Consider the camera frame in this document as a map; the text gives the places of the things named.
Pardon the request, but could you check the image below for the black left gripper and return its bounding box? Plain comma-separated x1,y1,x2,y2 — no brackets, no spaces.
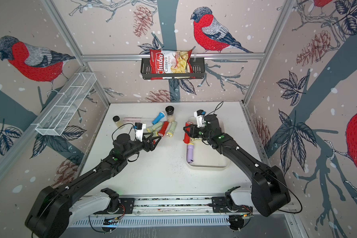
123,132,162,160

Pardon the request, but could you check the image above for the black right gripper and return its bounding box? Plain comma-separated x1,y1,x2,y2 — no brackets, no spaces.
183,124,212,142

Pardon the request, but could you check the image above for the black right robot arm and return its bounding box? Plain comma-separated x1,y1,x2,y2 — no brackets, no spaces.
183,114,291,217

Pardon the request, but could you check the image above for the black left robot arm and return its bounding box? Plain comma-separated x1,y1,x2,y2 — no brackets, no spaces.
25,133,161,238

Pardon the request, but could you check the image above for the cream plastic storage tray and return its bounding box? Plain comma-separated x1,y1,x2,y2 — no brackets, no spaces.
185,116,230,171

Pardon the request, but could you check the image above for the small red flashlight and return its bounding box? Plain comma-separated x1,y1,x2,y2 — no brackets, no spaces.
158,121,169,137

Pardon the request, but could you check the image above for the medium green flashlight yellow rim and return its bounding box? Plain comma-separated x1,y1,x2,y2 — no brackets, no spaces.
145,122,164,133

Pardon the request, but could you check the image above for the large purple flashlight yellow rim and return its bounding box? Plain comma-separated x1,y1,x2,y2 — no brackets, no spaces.
186,143,194,164

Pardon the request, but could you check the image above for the glass spice grinder black cap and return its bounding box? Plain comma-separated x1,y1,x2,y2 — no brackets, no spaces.
165,106,175,123

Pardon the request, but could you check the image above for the small glass jar black lid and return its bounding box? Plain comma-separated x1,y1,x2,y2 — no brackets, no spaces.
113,116,124,130

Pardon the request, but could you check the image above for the red cassava chips bag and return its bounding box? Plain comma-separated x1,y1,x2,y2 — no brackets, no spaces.
150,50,193,74

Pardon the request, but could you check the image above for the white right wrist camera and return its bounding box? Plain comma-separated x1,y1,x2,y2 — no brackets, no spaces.
194,110,206,128

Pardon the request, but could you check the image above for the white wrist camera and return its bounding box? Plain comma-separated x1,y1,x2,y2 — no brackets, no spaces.
194,110,206,128
134,123,145,142

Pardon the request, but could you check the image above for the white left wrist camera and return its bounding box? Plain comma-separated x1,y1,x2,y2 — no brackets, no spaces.
134,123,145,142

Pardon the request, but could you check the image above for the pink wire utensil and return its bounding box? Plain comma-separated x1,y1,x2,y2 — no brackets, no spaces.
123,117,153,123

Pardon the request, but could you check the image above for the black wall basket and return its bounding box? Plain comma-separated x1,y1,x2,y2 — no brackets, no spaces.
140,58,206,80

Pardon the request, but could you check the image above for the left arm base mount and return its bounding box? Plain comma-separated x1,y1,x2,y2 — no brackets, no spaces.
94,188,135,215

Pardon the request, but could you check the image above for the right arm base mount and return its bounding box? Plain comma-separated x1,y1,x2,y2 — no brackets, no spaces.
207,186,253,214

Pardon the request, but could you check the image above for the white wire mesh shelf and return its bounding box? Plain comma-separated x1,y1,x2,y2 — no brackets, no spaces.
35,72,97,136

